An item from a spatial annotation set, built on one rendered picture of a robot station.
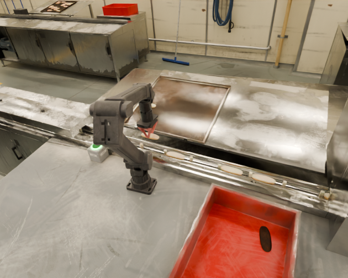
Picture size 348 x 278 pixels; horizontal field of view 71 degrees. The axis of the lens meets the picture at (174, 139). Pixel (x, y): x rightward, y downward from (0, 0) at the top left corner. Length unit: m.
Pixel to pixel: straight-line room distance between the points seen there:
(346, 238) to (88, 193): 0.98
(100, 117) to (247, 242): 0.66
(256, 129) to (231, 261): 0.67
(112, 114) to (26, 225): 0.65
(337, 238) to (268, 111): 0.72
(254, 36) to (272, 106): 3.32
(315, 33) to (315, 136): 3.11
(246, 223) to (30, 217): 0.86
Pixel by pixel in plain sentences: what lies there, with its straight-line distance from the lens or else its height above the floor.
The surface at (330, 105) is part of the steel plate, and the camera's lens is 1.89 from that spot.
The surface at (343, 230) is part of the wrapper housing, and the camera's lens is 0.96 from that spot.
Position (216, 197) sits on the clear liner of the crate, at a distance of 1.01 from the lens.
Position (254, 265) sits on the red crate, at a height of 0.82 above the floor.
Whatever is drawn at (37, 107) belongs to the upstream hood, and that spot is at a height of 0.92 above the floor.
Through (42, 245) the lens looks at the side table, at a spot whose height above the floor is 0.82.
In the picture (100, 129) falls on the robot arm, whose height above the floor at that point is 1.27.
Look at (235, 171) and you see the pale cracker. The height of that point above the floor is 0.86.
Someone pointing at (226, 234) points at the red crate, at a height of 0.82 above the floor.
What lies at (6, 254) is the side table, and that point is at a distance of 1.14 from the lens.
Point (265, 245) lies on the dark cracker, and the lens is 0.97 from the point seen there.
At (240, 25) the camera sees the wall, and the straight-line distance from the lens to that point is 4.72.
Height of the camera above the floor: 1.65
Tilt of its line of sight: 37 degrees down
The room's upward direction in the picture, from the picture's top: 4 degrees counter-clockwise
